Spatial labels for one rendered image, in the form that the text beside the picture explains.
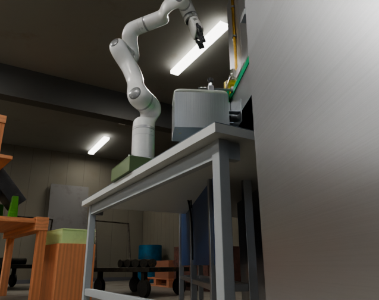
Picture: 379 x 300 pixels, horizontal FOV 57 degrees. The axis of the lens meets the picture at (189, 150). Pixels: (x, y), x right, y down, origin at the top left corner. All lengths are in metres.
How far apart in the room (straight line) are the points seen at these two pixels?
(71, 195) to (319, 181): 8.32
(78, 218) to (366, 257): 8.29
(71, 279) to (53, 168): 5.23
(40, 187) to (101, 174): 1.46
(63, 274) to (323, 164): 3.59
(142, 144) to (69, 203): 6.88
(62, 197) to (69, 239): 4.71
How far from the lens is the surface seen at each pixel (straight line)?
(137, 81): 1.95
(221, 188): 1.08
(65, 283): 3.90
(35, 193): 8.68
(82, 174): 8.97
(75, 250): 3.93
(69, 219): 8.50
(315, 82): 0.47
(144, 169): 1.52
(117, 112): 5.60
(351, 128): 0.39
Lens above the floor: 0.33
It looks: 18 degrees up
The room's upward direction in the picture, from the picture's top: 1 degrees counter-clockwise
